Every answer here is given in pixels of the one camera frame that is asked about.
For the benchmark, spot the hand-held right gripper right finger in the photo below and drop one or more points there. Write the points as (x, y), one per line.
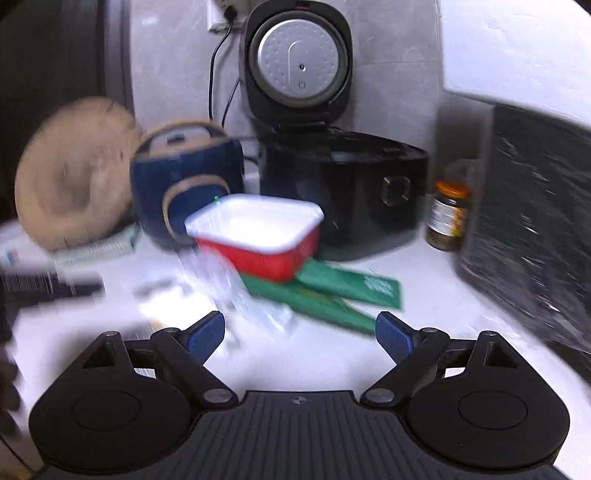
(392, 334)

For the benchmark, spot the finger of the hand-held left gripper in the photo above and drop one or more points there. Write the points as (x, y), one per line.
(81, 287)

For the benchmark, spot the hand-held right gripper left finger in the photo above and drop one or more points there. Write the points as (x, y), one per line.
(205, 332)

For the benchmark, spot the clear plastic wrapper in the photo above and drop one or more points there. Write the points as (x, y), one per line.
(249, 304)

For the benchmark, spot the green paper packet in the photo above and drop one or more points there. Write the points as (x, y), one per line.
(318, 309)
(351, 281)

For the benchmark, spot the red rectangular plastic container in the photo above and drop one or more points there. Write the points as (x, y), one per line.
(258, 258)

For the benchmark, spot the green white striped cloth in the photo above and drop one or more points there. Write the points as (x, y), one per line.
(97, 251)

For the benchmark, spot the white crumpled paper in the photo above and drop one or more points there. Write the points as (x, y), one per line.
(175, 300)

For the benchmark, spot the round wooden cutting board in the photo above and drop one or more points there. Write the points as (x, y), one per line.
(69, 184)

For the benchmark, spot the small blue rice cooker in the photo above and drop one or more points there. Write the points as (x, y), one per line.
(150, 194)

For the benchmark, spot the glass jar orange lid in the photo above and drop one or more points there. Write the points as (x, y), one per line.
(448, 217)

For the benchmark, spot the black rice cooker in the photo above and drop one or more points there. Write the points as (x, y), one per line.
(351, 184)

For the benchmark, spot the black microwave in plastic film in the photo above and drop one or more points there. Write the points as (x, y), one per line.
(531, 207)

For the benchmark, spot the dark window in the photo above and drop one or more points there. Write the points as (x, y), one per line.
(55, 55)

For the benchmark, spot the white foam box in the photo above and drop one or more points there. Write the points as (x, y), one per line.
(508, 46)

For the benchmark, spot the white wall socket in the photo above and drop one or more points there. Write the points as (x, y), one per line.
(213, 21)

